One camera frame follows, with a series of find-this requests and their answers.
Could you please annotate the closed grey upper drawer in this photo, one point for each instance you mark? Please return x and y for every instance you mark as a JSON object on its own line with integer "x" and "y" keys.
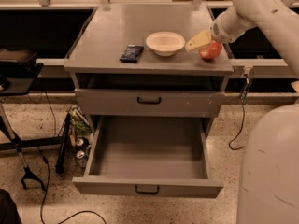
{"x": 202, "y": 104}

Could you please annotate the dark blue snack packet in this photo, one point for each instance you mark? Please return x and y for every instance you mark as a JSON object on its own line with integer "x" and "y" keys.
{"x": 131, "y": 54}

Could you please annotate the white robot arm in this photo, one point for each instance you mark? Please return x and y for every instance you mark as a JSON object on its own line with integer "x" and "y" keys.
{"x": 269, "y": 177}

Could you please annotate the open grey lower drawer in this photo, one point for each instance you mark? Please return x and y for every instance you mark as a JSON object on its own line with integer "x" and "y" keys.
{"x": 164, "y": 157}

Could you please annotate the white paper bowl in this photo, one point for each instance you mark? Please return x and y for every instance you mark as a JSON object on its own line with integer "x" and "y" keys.
{"x": 165, "y": 43}

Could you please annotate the black cart with tray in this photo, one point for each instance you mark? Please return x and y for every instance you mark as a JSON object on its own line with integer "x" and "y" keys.
{"x": 18, "y": 72}

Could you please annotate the grey drawer cabinet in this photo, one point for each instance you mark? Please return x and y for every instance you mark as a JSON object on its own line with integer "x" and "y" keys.
{"x": 117, "y": 73}

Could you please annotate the green snack bag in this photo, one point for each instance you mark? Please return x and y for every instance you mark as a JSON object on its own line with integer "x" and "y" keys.
{"x": 80, "y": 125}

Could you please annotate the silver soda can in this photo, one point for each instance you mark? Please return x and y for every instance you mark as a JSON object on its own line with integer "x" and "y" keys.
{"x": 80, "y": 142}
{"x": 81, "y": 158}

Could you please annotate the red apple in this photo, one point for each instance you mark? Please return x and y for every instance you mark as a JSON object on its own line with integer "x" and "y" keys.
{"x": 211, "y": 52}

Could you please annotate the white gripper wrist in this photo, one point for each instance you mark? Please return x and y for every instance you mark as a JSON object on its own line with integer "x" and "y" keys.
{"x": 221, "y": 33}

